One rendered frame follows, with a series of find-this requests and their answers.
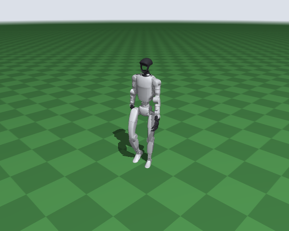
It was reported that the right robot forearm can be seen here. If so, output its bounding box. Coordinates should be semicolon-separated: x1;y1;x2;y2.
130;94;136;106

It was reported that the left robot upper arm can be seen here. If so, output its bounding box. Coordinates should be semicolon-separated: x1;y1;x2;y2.
152;78;161;103

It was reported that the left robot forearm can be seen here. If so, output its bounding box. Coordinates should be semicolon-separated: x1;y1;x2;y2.
154;98;161;119

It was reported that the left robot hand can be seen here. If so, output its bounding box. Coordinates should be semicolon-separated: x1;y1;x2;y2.
151;115;160;131

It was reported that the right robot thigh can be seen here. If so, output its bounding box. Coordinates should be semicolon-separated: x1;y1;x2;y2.
128;107;139;141

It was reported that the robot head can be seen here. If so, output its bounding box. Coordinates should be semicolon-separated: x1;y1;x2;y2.
140;58;153;77

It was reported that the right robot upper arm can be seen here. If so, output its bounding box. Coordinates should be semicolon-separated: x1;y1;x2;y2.
130;74;138;95

